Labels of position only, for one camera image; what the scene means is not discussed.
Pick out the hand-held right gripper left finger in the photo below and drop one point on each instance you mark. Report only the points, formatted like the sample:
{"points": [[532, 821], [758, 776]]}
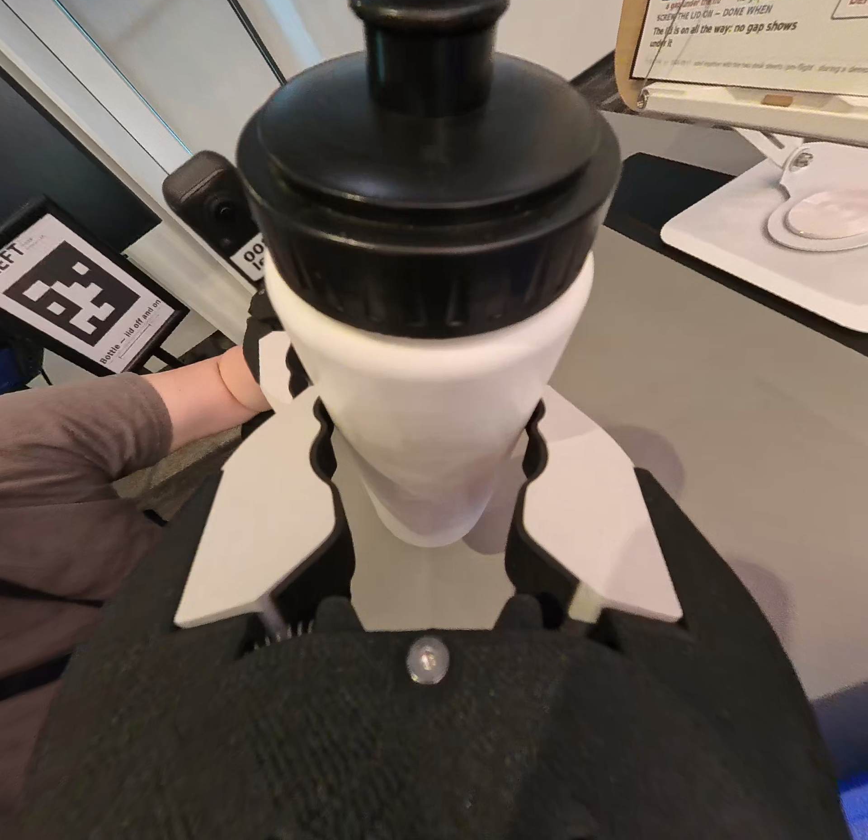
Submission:
{"points": [[258, 521]]}

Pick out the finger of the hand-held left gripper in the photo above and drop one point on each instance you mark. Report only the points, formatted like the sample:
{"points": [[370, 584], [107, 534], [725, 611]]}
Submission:
{"points": [[278, 372]]}

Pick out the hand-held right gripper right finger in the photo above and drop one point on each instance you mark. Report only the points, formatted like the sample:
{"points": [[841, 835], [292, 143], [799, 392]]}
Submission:
{"points": [[597, 521]]}

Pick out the white plastic bottle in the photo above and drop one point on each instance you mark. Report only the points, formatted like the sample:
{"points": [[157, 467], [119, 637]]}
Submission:
{"points": [[434, 413]]}

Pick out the black bottle lid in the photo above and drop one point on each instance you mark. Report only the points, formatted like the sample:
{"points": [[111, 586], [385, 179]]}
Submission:
{"points": [[434, 196]]}

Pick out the blue plastic bin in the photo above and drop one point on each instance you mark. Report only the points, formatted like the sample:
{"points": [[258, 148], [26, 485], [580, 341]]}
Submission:
{"points": [[856, 813]]}

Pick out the black sign easel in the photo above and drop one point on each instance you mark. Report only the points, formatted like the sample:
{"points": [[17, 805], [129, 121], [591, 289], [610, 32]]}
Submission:
{"points": [[169, 358]]}

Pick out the framed glass window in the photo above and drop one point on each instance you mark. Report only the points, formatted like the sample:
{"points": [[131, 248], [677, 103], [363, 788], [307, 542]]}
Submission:
{"points": [[135, 26]]}

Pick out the framed marker sign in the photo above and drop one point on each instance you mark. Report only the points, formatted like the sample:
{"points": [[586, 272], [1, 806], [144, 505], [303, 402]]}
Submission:
{"points": [[102, 338]]}

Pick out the black rectangular pad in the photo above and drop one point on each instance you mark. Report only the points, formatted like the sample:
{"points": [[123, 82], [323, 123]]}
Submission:
{"points": [[658, 189]]}

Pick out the printed instruction sheet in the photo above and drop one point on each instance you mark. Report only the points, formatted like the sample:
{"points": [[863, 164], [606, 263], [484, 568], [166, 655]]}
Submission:
{"points": [[746, 46]]}

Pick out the dark wall screen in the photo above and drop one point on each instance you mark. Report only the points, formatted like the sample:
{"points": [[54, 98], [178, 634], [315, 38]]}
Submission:
{"points": [[54, 162]]}

